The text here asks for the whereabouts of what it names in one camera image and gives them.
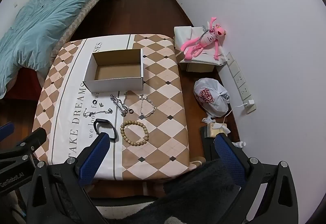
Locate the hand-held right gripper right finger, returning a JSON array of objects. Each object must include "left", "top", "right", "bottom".
[{"left": 214, "top": 133, "right": 299, "bottom": 224}]

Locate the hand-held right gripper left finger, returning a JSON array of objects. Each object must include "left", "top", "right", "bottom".
[{"left": 27, "top": 132, "right": 111, "bottom": 224}]

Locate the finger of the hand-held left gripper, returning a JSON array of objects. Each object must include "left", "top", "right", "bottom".
[
  {"left": 0, "top": 128, "right": 47, "bottom": 163},
  {"left": 0, "top": 122, "right": 14, "bottom": 142}
]

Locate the black smart band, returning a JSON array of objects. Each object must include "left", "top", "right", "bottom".
[{"left": 93, "top": 118, "right": 119, "bottom": 142}]

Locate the wooden bead bracelet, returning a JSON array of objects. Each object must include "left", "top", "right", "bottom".
[{"left": 120, "top": 120, "right": 149, "bottom": 146}]

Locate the silver charm chain bracelet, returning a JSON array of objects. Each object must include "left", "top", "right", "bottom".
[{"left": 83, "top": 108, "right": 113, "bottom": 118}]

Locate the thick silver chain bracelet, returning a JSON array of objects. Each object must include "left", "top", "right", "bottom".
[{"left": 110, "top": 95, "right": 129, "bottom": 116}]

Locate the silver ring pendant necklace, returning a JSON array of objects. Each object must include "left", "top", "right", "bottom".
[{"left": 123, "top": 91, "right": 135, "bottom": 115}]

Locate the cardboard box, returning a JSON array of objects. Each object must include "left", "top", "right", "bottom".
[{"left": 84, "top": 48, "right": 144, "bottom": 93}]

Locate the thin silver chain necklace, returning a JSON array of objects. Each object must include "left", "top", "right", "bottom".
[{"left": 139, "top": 94, "right": 156, "bottom": 118}]

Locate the black stand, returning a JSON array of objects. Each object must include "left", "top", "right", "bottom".
[{"left": 200, "top": 126, "right": 217, "bottom": 161}]

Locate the beige tissue box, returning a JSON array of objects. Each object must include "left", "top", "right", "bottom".
[{"left": 207, "top": 122, "right": 231, "bottom": 137}]

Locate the black fleece clothing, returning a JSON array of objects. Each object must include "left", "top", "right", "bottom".
[{"left": 163, "top": 159, "right": 242, "bottom": 224}]

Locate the red bed base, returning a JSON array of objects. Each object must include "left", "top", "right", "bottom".
[{"left": 0, "top": 66, "right": 49, "bottom": 102}]

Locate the white plastic bag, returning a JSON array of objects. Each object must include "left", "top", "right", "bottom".
[{"left": 194, "top": 78, "right": 230, "bottom": 118}]

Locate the checkered tablecloth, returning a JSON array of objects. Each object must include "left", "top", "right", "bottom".
[{"left": 32, "top": 34, "right": 191, "bottom": 181}]

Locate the bed with blue duvet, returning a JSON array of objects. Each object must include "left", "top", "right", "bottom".
[{"left": 0, "top": 0, "right": 100, "bottom": 98}]

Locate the pink panther plush toy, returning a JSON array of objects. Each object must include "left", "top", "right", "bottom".
[{"left": 181, "top": 17, "right": 227, "bottom": 60}]

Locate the patterned bed mattress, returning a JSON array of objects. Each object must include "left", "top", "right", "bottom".
[{"left": 48, "top": 0, "right": 115, "bottom": 59}]

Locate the white charger cable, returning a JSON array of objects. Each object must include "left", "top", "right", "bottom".
[{"left": 221, "top": 103, "right": 249, "bottom": 124}]

